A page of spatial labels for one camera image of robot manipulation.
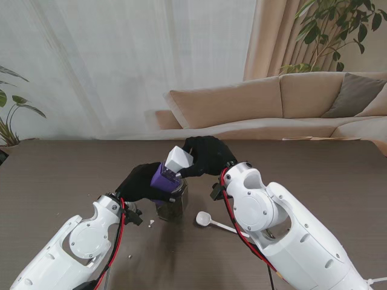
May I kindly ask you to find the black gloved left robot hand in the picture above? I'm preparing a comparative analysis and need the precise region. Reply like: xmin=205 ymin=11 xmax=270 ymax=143
xmin=115 ymin=162 xmax=176 ymax=204

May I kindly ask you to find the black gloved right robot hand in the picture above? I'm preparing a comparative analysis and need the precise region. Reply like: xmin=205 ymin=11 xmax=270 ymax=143
xmin=176 ymin=135 xmax=238 ymax=179

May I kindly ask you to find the purple square coffee jar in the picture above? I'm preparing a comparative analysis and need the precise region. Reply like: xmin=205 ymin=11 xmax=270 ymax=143
xmin=150 ymin=163 xmax=182 ymax=194

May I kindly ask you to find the white square jar lid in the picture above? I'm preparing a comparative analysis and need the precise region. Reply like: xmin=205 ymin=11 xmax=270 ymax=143
xmin=164 ymin=146 xmax=194 ymax=175

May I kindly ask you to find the glass jar of coffee beans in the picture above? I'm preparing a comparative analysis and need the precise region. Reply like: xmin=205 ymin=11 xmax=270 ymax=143
xmin=155 ymin=178 xmax=189 ymax=222

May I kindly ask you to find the white plastic measuring spoon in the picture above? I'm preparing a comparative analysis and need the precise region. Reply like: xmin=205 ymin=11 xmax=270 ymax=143
xmin=195 ymin=211 xmax=250 ymax=238

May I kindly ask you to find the beige sofa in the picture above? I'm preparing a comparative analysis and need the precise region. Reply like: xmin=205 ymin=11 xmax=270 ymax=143
xmin=155 ymin=71 xmax=387 ymax=149

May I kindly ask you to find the white sheer curtain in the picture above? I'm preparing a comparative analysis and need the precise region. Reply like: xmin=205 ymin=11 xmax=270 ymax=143
xmin=0 ymin=0 xmax=258 ymax=141

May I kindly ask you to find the beige pleated curtain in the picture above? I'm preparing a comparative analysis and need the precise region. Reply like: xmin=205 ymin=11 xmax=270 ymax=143
xmin=243 ymin=0 xmax=387 ymax=82

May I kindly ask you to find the broad leaf green houseplant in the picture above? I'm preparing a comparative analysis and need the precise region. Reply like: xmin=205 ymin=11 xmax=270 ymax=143
xmin=0 ymin=65 xmax=47 ymax=148

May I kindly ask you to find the grey sofa cushion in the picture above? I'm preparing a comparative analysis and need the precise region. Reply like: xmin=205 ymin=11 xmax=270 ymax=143
xmin=322 ymin=72 xmax=387 ymax=118

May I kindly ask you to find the tall dark green leafy plant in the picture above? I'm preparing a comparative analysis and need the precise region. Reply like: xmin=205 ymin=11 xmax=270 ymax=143
xmin=278 ymin=0 xmax=383 ymax=75

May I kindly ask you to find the beige sofa cushion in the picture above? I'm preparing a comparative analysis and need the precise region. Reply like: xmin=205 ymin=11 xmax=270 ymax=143
xmin=355 ymin=89 xmax=387 ymax=118

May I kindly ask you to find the red left arm cable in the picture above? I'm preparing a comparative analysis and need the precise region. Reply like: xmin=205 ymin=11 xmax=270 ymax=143
xmin=93 ymin=198 xmax=127 ymax=288

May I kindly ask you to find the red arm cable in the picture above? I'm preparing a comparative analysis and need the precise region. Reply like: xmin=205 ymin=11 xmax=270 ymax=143
xmin=220 ymin=169 xmax=285 ymax=279
xmin=93 ymin=198 xmax=127 ymax=288

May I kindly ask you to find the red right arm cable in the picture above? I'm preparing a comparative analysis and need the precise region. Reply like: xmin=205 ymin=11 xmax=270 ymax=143
xmin=220 ymin=169 xmax=285 ymax=279

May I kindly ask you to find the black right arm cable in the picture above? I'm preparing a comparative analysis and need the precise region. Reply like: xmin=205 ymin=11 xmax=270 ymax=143
xmin=265 ymin=262 xmax=276 ymax=290

